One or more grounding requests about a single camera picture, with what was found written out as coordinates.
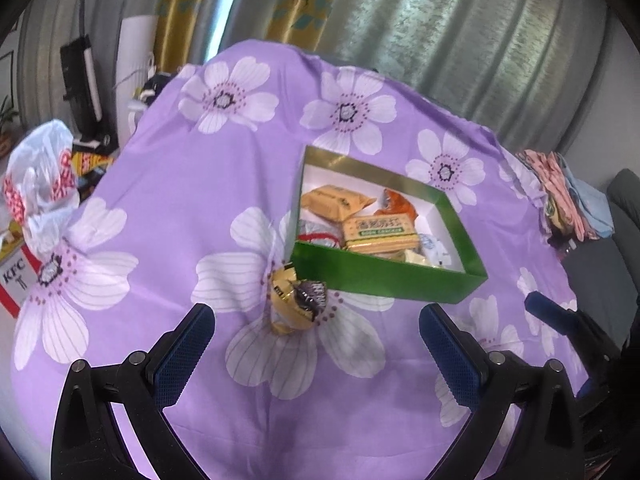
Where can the white plastic bag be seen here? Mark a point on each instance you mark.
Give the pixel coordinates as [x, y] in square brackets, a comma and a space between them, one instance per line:
[40, 175]

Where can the purple floral tablecloth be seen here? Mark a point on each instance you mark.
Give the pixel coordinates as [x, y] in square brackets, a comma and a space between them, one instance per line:
[175, 200]

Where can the light orange snack packet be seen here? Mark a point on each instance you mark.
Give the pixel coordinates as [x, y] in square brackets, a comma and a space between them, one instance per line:
[332, 201]

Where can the potted plant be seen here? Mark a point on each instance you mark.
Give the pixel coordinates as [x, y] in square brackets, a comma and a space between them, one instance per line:
[7, 125]

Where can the red and white cardboard box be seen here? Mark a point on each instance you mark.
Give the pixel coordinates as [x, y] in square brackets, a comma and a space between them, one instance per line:
[17, 275]

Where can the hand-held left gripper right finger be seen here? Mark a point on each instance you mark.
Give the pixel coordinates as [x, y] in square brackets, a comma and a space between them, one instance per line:
[447, 357]

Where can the yellow patterned curtain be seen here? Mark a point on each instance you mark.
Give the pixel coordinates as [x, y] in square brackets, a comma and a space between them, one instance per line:
[185, 10]
[300, 0]

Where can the yellow and red package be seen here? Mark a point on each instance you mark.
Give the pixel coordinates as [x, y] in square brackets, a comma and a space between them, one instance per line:
[90, 162]

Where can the black upright vacuum cleaner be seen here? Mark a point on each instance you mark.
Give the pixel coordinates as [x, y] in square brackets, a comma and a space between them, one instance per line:
[80, 80]

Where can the pile of folded clothes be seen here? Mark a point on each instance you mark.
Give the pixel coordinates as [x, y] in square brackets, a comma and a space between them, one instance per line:
[565, 195]

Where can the red snack packet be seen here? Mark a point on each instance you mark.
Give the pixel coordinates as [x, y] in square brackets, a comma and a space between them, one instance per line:
[320, 239]

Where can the grey sofa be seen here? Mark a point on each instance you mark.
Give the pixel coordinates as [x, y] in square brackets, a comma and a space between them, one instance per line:
[615, 260]

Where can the green cardboard box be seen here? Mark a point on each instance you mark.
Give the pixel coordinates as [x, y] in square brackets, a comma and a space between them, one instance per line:
[390, 275]

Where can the yellow cracker packet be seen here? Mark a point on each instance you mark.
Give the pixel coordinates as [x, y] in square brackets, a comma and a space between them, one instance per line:
[380, 232]

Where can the white crinkled snack packet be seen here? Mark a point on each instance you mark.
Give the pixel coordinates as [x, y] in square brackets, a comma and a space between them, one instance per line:
[436, 252]

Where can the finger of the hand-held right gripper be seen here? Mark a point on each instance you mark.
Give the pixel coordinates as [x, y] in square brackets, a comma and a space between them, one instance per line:
[600, 405]
[542, 305]

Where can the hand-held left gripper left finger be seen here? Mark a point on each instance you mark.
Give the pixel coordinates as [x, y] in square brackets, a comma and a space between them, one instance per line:
[182, 355]

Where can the black and white object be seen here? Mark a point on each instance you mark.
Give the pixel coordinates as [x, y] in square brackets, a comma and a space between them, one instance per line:
[155, 85]

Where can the gold and black snack packet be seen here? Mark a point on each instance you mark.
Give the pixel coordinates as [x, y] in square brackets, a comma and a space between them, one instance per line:
[292, 302]

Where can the dark orange snack packet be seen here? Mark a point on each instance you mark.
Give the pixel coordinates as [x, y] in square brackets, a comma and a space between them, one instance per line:
[397, 205]

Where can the white panel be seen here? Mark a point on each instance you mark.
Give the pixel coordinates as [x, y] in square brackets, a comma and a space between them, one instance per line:
[137, 75]

